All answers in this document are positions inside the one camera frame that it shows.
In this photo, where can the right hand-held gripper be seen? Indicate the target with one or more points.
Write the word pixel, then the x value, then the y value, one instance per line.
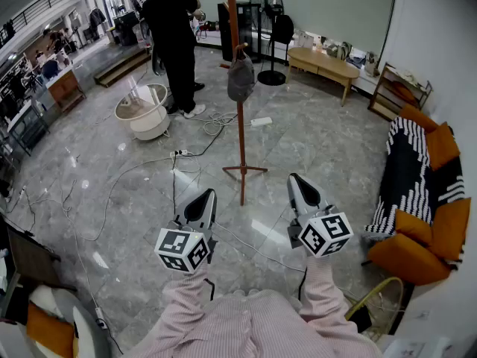
pixel 328 237

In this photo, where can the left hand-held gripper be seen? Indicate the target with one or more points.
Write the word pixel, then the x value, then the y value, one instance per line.
pixel 175 242

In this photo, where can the brown wooden coat rack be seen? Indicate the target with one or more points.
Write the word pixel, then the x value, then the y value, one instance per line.
pixel 241 144

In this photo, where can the grey cap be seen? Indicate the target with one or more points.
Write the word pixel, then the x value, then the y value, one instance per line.
pixel 240 77

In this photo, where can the person's right forearm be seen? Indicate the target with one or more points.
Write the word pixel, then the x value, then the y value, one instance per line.
pixel 320 293

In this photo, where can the person's left forearm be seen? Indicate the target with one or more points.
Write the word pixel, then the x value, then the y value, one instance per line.
pixel 186 289

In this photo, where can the wooden side shelf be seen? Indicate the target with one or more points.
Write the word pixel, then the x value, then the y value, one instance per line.
pixel 384 99

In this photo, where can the white power strip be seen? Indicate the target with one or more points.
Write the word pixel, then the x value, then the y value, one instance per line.
pixel 100 317
pixel 179 153
pixel 261 121

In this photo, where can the round white side table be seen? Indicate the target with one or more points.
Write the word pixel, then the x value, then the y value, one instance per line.
pixel 149 125

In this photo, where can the black white striped blanket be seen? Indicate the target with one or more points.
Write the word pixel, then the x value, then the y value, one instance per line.
pixel 406 162

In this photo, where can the orange sofa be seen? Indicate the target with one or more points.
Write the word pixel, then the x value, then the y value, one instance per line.
pixel 406 259

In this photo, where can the black standing fan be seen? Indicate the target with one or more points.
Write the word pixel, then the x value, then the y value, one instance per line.
pixel 272 77

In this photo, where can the person's pink striped shirt torso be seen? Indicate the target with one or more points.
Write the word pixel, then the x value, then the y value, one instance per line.
pixel 253 330

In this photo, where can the light wooden coffee table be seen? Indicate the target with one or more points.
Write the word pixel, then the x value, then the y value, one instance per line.
pixel 320 58

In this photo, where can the wooden steps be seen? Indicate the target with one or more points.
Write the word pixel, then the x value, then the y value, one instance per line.
pixel 119 69

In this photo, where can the black bag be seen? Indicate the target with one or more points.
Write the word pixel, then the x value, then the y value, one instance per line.
pixel 284 28

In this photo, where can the dark wooden table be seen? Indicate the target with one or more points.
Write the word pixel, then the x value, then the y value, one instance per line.
pixel 30 259

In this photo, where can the black cabinet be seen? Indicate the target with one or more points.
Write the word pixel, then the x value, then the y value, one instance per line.
pixel 247 32

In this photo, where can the brown wooden counter cabinet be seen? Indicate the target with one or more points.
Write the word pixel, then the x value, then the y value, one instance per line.
pixel 65 88

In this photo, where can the white orange chair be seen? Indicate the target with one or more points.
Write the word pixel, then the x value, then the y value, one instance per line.
pixel 48 330

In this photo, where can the black metal shelf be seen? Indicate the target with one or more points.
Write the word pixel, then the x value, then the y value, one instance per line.
pixel 26 129

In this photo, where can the yellow curved tube frame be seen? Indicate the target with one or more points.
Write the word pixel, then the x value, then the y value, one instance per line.
pixel 372 288

